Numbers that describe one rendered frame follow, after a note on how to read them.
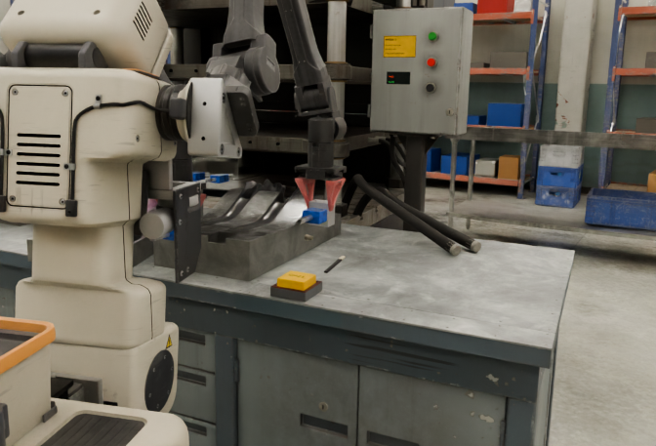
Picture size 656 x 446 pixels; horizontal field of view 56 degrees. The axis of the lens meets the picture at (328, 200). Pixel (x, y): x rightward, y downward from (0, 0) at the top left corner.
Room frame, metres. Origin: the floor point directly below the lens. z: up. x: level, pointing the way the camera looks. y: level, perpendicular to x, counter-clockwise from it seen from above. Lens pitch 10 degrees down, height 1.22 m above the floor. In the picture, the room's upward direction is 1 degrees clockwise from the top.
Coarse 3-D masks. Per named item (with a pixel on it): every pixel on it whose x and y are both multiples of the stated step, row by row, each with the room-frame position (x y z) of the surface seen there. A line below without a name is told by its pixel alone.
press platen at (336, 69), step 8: (168, 64) 2.36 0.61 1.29; (176, 64) 2.35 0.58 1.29; (184, 64) 2.33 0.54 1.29; (192, 64) 2.32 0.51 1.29; (200, 64) 2.30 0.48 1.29; (280, 64) 2.17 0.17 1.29; (288, 64) 2.15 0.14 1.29; (328, 64) 1.99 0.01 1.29; (336, 64) 1.99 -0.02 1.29; (344, 64) 2.00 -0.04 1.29; (168, 72) 2.36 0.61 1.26; (176, 72) 2.35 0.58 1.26; (184, 72) 2.33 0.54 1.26; (192, 72) 2.32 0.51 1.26; (200, 72) 2.30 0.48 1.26; (280, 72) 2.17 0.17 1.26; (288, 72) 2.15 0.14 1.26; (328, 72) 1.99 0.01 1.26; (336, 72) 1.99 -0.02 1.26; (344, 72) 1.99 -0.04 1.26; (352, 72) 2.25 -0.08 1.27; (360, 72) 2.32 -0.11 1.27; (368, 72) 2.39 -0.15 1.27; (336, 80) 2.00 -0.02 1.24; (344, 80) 2.01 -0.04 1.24; (352, 80) 2.25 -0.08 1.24; (360, 80) 2.32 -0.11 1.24; (368, 80) 2.39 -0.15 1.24
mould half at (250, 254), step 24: (240, 192) 1.65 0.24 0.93; (264, 192) 1.63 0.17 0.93; (216, 216) 1.55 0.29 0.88; (240, 216) 1.54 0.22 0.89; (288, 216) 1.51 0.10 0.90; (336, 216) 1.70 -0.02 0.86; (168, 240) 1.36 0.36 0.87; (240, 240) 1.28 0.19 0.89; (264, 240) 1.33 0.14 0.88; (288, 240) 1.44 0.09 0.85; (312, 240) 1.56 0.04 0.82; (168, 264) 1.36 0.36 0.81; (216, 264) 1.31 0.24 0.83; (240, 264) 1.28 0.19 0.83; (264, 264) 1.33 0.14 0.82
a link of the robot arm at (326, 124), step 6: (324, 114) 1.38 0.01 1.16; (312, 120) 1.34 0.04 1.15; (318, 120) 1.34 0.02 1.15; (324, 120) 1.34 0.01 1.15; (330, 120) 1.34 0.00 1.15; (312, 126) 1.34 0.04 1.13; (318, 126) 1.34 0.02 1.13; (324, 126) 1.34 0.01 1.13; (330, 126) 1.35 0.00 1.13; (312, 132) 1.34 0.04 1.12; (318, 132) 1.34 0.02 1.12; (324, 132) 1.34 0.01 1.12; (330, 132) 1.35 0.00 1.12; (312, 138) 1.34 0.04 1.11; (318, 138) 1.34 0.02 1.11; (324, 138) 1.34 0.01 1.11; (330, 138) 1.35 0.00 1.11; (318, 144) 1.35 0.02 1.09
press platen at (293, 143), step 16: (272, 128) 2.61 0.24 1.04; (288, 128) 2.63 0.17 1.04; (304, 128) 2.64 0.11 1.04; (352, 128) 2.70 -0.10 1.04; (368, 128) 2.72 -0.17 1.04; (256, 144) 2.21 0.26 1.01; (272, 144) 2.18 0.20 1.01; (288, 144) 2.15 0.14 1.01; (304, 144) 2.12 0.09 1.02; (336, 144) 1.99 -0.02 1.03; (352, 144) 2.27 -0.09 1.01; (368, 144) 2.41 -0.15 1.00; (400, 160) 2.45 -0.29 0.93
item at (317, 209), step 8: (312, 200) 1.38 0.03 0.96; (320, 200) 1.38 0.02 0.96; (312, 208) 1.35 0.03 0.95; (320, 208) 1.35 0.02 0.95; (328, 208) 1.35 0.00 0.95; (304, 216) 1.33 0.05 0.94; (312, 216) 1.32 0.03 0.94; (320, 216) 1.32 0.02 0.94; (328, 216) 1.35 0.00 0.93; (312, 224) 1.36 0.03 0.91; (320, 224) 1.35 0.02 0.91; (328, 224) 1.35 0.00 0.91
